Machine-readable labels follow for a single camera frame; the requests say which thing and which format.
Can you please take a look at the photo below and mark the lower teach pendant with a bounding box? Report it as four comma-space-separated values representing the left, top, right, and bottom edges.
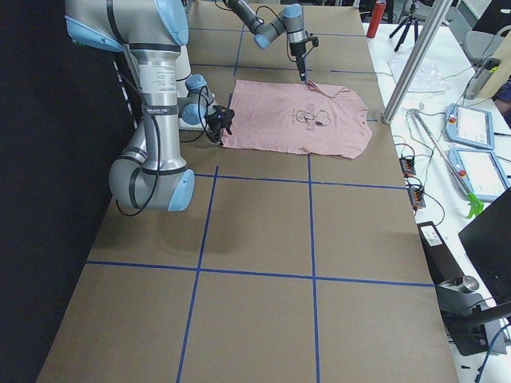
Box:
448, 148, 510, 203

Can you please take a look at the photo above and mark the upper teach pendant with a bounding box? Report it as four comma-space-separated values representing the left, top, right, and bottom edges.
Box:
446, 104, 495, 150

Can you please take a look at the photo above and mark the red bottle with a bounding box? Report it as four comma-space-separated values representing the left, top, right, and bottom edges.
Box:
366, 0, 386, 38

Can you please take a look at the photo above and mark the black tripod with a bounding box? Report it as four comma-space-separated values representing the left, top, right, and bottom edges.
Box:
389, 1, 419, 52

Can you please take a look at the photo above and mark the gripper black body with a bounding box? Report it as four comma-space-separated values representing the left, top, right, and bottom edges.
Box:
206, 112, 228, 138
288, 33, 307, 68

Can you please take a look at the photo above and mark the lower orange connector box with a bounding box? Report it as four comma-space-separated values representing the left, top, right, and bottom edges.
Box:
407, 184, 426, 211

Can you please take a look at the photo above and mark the metal cylinder on stand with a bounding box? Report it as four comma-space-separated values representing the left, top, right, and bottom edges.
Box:
439, 275, 480, 294

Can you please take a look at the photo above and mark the aluminium frame post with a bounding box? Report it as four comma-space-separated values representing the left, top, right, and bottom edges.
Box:
382, 0, 452, 124

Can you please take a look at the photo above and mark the black monitor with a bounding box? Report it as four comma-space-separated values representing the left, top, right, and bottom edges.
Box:
458, 190, 511, 303

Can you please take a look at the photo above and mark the teach pendant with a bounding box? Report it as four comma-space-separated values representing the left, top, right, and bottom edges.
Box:
446, 104, 495, 150
448, 148, 510, 203

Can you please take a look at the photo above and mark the green-tipped grabber stick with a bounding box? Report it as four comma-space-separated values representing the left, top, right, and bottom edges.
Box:
410, 109, 484, 219

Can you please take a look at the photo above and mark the black box with label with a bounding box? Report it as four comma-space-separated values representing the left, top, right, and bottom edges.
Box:
417, 221, 464, 285

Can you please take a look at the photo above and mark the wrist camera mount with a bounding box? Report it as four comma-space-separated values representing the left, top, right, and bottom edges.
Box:
209, 105, 236, 135
306, 34, 319, 48

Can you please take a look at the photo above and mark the pink Snoopy t-shirt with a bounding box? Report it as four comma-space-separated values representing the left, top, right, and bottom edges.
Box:
222, 80, 372, 160

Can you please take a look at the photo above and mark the upper orange connector box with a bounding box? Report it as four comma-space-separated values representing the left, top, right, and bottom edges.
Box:
399, 157, 416, 178

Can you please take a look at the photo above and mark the orange connector box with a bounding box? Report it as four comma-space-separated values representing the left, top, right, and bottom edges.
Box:
407, 184, 426, 211
399, 157, 416, 178

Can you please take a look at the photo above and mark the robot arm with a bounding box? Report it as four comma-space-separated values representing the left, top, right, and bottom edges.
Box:
214, 1, 319, 84
65, 1, 235, 216

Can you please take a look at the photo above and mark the clear plastic bag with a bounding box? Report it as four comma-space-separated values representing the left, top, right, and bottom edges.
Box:
387, 58, 449, 93

